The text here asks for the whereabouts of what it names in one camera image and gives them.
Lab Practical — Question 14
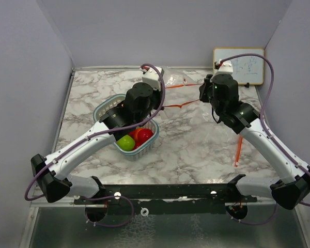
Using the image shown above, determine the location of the clear zip bag orange zipper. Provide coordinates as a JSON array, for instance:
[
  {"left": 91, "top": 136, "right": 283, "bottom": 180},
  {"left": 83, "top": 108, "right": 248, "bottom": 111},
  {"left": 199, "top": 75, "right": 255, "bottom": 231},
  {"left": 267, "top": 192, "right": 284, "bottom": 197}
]
[{"left": 159, "top": 67, "right": 210, "bottom": 120}]

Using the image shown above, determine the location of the green toy apple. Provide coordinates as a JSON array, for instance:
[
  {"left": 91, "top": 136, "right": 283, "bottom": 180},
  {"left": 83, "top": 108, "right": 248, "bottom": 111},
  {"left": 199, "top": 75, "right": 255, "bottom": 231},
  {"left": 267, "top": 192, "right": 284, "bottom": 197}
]
[{"left": 117, "top": 135, "right": 135, "bottom": 151}]

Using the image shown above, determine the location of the orange toy persimmon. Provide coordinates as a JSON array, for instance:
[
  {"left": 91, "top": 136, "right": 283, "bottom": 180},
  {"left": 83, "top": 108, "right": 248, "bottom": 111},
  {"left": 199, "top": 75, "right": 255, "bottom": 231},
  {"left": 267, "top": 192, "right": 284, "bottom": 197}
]
[{"left": 129, "top": 128, "right": 143, "bottom": 143}]

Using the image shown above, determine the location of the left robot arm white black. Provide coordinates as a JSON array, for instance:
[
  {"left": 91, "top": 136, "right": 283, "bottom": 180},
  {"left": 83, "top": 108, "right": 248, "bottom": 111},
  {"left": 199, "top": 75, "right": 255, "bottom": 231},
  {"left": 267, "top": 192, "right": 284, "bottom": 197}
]
[{"left": 31, "top": 82, "right": 165, "bottom": 204}]

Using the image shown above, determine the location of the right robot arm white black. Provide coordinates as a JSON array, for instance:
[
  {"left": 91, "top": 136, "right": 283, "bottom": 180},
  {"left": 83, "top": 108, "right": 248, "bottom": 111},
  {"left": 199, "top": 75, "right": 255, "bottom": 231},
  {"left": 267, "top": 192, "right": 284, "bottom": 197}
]
[{"left": 199, "top": 74, "right": 310, "bottom": 210}]

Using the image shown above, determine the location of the red toy pepper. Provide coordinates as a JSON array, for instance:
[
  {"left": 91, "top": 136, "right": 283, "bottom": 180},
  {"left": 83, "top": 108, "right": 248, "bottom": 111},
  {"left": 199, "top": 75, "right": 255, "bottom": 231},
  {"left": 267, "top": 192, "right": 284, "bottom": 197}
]
[{"left": 133, "top": 128, "right": 153, "bottom": 150}]

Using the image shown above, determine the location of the blue white plastic basket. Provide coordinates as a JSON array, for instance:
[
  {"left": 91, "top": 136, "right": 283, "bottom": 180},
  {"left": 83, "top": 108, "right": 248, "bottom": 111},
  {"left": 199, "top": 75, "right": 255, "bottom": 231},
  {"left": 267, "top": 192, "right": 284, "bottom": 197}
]
[{"left": 93, "top": 94, "right": 160, "bottom": 161}]

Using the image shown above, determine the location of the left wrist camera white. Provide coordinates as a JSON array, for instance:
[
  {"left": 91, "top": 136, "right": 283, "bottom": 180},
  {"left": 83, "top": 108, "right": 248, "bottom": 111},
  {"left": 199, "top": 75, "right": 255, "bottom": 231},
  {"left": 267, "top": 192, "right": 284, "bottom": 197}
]
[{"left": 140, "top": 66, "right": 161, "bottom": 91}]

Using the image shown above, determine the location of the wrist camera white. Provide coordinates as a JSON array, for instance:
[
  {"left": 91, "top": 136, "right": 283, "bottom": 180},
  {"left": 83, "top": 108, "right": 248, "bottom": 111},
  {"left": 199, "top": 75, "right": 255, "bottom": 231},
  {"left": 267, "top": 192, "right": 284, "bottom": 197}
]
[
  {"left": 140, "top": 66, "right": 161, "bottom": 91},
  {"left": 214, "top": 59, "right": 233, "bottom": 75}
]

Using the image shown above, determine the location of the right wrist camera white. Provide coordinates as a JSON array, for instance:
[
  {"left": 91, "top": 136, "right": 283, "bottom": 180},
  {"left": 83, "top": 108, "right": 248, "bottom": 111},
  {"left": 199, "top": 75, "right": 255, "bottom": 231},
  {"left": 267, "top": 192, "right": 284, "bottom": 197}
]
[{"left": 214, "top": 59, "right": 233, "bottom": 75}]

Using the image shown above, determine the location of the small whiteboard wooden frame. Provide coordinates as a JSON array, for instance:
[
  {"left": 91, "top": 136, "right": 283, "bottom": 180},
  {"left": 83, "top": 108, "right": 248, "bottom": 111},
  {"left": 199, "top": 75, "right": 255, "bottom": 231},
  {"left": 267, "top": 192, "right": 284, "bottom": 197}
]
[{"left": 213, "top": 48, "right": 265, "bottom": 85}]

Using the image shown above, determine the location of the black mounting rail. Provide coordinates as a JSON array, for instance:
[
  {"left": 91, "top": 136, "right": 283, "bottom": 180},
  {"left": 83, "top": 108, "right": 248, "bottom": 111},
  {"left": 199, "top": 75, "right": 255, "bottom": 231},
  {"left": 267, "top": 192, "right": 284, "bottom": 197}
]
[{"left": 74, "top": 175, "right": 257, "bottom": 215}]

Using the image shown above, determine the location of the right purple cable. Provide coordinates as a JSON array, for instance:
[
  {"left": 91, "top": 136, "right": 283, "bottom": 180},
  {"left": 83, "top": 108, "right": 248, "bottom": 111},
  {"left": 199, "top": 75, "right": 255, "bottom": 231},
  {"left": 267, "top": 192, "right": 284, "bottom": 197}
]
[{"left": 218, "top": 53, "right": 310, "bottom": 207}]

